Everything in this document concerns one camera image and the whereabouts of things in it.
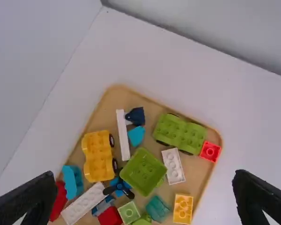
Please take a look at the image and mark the light green toy brick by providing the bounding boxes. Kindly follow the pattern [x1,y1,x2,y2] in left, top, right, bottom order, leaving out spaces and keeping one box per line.
[117,201,141,225]

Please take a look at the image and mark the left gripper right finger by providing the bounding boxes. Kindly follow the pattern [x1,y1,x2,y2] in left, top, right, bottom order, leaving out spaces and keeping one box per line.
[232,169,281,225]

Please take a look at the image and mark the clear teal toy brick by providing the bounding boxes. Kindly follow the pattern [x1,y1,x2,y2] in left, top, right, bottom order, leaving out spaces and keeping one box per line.
[144,195,171,222]

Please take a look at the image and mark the dark blue toy brick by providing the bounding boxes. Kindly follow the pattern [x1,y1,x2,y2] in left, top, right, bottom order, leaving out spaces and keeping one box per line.
[124,107,146,127]

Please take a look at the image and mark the light blue toy brick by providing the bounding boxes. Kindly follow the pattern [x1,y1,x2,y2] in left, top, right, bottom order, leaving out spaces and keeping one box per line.
[61,165,84,200]
[127,126,146,148]

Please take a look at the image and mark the tan tray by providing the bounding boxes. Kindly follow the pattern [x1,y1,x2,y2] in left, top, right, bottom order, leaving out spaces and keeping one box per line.
[47,84,223,225]

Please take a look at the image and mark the green toy car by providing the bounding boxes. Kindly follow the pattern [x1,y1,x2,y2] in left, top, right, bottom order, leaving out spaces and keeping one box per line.
[152,112,208,156]

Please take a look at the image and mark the blue grey toy brick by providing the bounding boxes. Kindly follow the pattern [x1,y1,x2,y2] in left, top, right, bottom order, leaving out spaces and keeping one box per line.
[91,195,116,217]

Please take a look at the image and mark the long white toy brick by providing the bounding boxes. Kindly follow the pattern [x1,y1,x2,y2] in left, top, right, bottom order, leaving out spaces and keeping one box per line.
[60,181,108,225]
[115,109,131,162]

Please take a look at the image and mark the red toy brick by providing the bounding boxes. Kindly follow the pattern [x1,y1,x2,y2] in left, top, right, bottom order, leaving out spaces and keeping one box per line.
[199,140,222,163]
[97,205,123,225]
[49,180,68,222]

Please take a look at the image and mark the yellow toy car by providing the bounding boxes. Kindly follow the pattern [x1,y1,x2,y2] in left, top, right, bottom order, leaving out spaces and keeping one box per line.
[81,130,119,183]

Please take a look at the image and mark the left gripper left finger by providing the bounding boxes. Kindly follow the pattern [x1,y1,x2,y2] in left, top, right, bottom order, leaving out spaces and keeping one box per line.
[0,170,58,225]

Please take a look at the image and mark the yellow toy brick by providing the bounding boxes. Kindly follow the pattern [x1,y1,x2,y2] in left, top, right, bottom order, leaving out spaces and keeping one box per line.
[172,193,194,225]

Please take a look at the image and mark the green square toy brick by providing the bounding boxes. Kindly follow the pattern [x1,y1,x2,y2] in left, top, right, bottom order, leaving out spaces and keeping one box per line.
[119,147,168,197]

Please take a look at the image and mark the blue toy propeller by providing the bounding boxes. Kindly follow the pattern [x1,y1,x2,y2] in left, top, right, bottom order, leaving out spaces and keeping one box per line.
[102,177,135,200]

